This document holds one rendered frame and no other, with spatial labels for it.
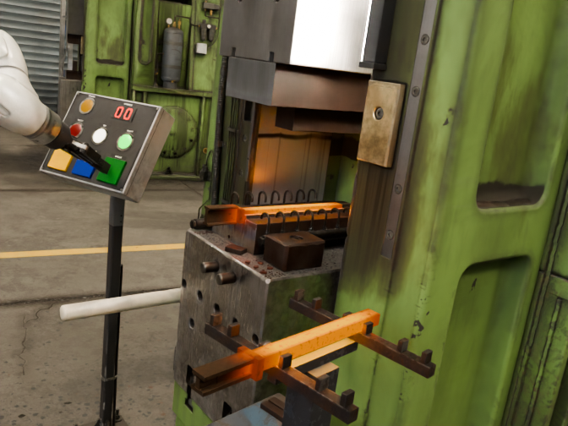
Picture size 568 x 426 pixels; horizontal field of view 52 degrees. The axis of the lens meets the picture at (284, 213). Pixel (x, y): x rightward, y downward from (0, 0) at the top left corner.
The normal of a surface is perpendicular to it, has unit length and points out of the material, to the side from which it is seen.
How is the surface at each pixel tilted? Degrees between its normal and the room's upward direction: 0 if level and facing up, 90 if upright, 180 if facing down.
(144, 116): 60
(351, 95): 90
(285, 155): 90
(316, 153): 90
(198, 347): 90
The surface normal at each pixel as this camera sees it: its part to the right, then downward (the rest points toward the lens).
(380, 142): -0.80, 0.05
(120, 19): 0.38, 0.26
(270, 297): 0.59, 0.27
